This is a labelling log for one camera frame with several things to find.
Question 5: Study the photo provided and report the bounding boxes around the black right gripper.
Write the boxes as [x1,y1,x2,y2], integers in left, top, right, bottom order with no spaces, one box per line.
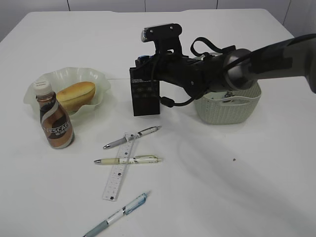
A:
[135,55,205,85]

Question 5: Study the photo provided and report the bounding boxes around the blue pencil sharpener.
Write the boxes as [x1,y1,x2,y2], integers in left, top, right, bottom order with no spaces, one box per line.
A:
[138,55,150,64]

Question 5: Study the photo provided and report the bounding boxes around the small paper ball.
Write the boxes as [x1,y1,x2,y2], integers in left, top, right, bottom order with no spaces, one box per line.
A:
[221,91,235,103]

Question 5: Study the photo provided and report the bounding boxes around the sugared bread roll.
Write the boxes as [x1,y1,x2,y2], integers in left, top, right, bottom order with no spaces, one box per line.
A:
[56,81,96,112]

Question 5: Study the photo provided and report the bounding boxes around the brown Nescafe coffee bottle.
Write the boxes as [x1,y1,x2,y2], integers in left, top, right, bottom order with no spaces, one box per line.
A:
[33,79,75,149]

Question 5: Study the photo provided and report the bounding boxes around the clear plastic ruler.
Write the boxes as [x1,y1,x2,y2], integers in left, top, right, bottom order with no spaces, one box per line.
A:
[102,133,135,201]

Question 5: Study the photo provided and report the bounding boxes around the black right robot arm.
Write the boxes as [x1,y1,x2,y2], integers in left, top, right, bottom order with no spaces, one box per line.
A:
[130,34,316,100]

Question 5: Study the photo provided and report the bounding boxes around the black mesh pen holder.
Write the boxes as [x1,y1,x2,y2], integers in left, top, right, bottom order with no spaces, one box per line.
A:
[129,67,160,117]

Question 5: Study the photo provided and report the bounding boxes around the pale green plastic basket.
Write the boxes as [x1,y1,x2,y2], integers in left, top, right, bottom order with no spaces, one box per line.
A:
[194,83,262,125]

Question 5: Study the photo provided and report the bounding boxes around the grey grip white pen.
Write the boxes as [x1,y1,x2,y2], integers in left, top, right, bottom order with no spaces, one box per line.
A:
[103,126,162,150]

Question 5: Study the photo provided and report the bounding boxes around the beige grip white pen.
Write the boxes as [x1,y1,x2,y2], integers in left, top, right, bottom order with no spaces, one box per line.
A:
[94,155,163,165]

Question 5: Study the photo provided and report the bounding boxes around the translucent green wavy plate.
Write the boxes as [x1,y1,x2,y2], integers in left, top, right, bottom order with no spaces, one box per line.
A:
[23,67,111,120]

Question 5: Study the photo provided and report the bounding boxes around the blue grey ballpoint pen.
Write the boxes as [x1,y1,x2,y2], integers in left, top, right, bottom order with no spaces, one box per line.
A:
[84,191,151,237]

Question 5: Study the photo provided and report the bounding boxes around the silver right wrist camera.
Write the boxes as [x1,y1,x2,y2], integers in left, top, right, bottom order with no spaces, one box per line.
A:
[141,23,182,55]

